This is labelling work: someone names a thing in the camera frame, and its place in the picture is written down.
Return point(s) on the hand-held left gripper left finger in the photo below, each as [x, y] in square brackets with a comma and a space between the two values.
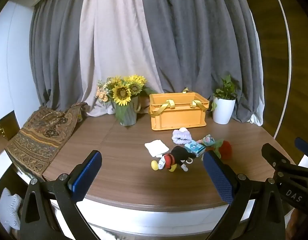
[86, 173]

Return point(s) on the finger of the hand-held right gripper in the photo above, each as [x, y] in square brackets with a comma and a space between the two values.
[273, 155]
[303, 146]

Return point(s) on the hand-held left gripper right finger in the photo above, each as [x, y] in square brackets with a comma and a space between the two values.
[218, 177]

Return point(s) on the pastel patterned cloth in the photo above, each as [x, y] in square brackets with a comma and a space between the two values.
[208, 140]

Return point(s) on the orange plastic crate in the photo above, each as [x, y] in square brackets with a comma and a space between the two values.
[179, 117]

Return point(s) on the red and green plush toy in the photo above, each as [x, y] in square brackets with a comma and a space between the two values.
[225, 150]

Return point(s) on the blue tissue packet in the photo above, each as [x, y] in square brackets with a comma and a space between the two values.
[195, 148]

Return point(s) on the mouse plush toy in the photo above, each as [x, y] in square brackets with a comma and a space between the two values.
[177, 155]

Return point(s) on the brown patterned cloth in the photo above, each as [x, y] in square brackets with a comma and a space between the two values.
[41, 135]

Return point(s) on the potted plant in white pot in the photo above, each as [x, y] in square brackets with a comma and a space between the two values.
[222, 112]

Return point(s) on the grey ribbed vase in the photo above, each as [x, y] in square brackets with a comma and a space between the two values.
[129, 120]

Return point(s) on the white folded cloth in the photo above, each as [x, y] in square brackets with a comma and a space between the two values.
[156, 147]

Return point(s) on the white knitted cushion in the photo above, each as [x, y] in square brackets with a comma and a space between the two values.
[9, 207]

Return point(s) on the sunflower bouquet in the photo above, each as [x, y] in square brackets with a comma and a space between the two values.
[122, 92]

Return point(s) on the brown woven basket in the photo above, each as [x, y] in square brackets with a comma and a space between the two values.
[144, 105]

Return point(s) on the grey curtain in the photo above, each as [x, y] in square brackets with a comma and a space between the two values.
[198, 42]
[54, 55]

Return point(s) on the white cabinet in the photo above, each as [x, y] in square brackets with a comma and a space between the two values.
[11, 67]

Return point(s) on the white curtain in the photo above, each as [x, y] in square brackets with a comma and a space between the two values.
[114, 42]

